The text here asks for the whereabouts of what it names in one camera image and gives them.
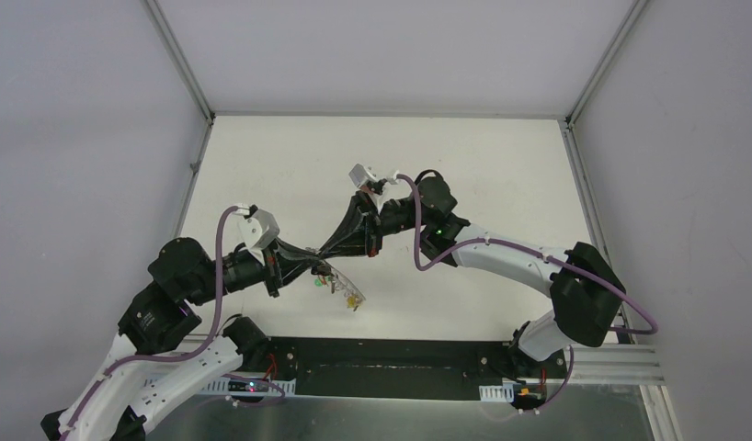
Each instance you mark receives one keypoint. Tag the large keyring with keys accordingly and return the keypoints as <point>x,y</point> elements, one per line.
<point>341,284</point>

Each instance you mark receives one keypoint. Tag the controller board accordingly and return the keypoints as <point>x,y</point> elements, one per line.
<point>248,385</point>
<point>529,397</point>

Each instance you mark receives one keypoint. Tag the right controller board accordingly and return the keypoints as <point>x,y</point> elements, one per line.
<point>529,397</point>

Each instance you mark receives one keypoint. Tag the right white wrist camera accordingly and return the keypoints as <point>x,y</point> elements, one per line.
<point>366,179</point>

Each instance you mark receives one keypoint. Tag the aluminium frame rail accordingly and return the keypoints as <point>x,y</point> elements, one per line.
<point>610,364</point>

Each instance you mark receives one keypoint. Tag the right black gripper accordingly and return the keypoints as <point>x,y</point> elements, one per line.
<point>359,233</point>

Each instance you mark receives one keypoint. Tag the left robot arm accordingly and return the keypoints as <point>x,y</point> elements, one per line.
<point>172,341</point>

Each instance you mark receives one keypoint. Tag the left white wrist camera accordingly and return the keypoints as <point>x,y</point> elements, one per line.
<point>258,228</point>

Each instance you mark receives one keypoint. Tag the left controller board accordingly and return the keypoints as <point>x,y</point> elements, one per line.
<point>248,385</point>

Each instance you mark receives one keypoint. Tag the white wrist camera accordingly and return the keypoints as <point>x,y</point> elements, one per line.
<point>366,179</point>
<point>258,228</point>

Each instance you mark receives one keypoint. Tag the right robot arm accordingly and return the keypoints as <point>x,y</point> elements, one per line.
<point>584,292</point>

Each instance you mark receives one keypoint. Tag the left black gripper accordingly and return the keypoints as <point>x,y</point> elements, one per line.
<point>273,268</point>

